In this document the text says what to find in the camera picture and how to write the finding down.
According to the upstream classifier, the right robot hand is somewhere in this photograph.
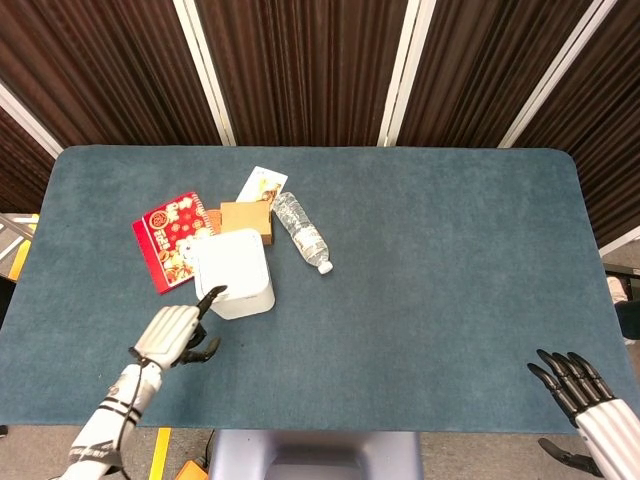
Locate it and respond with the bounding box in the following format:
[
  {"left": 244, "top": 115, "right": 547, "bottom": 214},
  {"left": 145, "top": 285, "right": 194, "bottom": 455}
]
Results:
[{"left": 526, "top": 348, "right": 640, "bottom": 478}]

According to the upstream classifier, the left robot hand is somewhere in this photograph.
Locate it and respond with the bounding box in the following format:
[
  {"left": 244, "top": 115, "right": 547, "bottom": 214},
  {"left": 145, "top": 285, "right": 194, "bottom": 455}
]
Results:
[{"left": 128, "top": 284, "right": 229, "bottom": 370}]

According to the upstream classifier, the white square container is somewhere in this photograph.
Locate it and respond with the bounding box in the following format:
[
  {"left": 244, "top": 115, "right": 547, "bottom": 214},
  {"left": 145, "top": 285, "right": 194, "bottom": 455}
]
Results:
[{"left": 192, "top": 228, "right": 277, "bottom": 321}]

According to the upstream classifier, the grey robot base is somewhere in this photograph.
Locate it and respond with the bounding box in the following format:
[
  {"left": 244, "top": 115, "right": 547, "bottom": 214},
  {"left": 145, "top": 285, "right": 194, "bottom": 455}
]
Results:
[{"left": 206, "top": 428, "right": 425, "bottom": 480}]

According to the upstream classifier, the brown cardboard box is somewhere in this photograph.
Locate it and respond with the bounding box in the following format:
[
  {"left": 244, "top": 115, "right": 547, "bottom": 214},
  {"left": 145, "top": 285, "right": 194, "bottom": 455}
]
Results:
[{"left": 219, "top": 200, "right": 276, "bottom": 247}]

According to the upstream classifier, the orange device on floor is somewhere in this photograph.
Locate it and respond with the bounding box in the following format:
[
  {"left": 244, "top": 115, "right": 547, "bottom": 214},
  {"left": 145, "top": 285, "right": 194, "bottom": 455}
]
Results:
[{"left": 174, "top": 459, "right": 210, "bottom": 480}]

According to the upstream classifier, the blue table cloth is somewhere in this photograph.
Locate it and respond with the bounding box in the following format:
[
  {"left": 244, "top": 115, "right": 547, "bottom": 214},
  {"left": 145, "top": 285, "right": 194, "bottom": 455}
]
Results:
[{"left": 0, "top": 145, "right": 628, "bottom": 435}]

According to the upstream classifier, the clear plastic water bottle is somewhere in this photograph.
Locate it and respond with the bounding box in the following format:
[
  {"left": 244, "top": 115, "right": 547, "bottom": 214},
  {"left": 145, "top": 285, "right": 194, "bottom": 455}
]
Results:
[{"left": 272, "top": 191, "right": 335, "bottom": 275}]

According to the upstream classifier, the white illustrated card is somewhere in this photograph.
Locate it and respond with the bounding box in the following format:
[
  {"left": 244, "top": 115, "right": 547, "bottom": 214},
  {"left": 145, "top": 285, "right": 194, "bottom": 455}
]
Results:
[{"left": 235, "top": 165, "right": 290, "bottom": 204}]

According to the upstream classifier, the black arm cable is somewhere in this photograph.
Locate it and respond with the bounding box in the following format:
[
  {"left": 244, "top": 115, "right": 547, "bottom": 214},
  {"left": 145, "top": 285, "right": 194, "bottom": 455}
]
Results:
[{"left": 102, "top": 347, "right": 151, "bottom": 480}]

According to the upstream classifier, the yellow metal frame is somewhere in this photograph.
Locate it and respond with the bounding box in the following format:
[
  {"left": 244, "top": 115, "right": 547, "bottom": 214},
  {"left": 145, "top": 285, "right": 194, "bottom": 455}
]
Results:
[{"left": 0, "top": 212, "right": 40, "bottom": 279}]

